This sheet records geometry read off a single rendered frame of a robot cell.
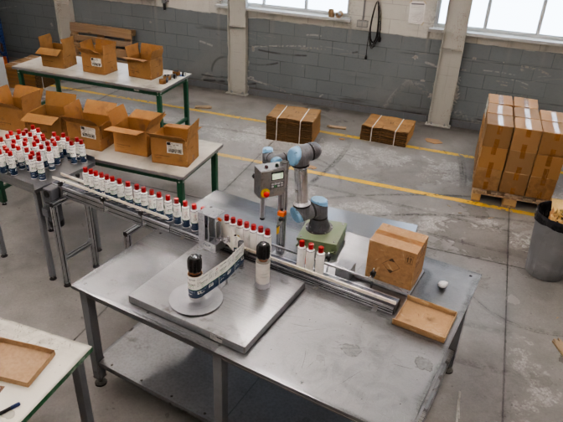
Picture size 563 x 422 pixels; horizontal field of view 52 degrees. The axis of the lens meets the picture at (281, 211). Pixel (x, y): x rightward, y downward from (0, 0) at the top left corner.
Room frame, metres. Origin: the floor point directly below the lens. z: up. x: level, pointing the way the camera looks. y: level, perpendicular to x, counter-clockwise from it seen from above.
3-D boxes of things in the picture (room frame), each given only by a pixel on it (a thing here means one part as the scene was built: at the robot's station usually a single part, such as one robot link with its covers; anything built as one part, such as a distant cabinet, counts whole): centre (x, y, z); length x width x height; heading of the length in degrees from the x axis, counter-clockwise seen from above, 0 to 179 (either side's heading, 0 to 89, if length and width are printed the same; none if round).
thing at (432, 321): (2.56, -0.85, 0.85); 0.30 x 0.26 x 0.04; 61
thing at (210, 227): (3.16, 0.44, 1.01); 0.14 x 0.13 x 0.26; 61
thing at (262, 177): (3.16, 0.08, 1.38); 0.17 x 0.10 x 0.19; 116
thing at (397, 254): (2.98, -0.73, 0.99); 0.30 x 0.24 x 0.27; 63
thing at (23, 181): (4.26, 2.05, 0.46); 0.73 x 0.62 x 0.93; 61
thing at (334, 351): (2.89, -0.04, 0.82); 2.10 x 1.50 x 0.02; 61
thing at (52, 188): (3.86, 1.79, 0.71); 0.15 x 0.12 x 0.34; 151
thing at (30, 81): (9.00, 4.07, 0.19); 0.64 x 0.54 x 0.37; 165
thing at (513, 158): (6.09, -2.65, 0.45); 1.20 x 0.84 x 0.89; 163
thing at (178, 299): (2.59, 0.47, 0.89); 0.31 x 0.31 x 0.01
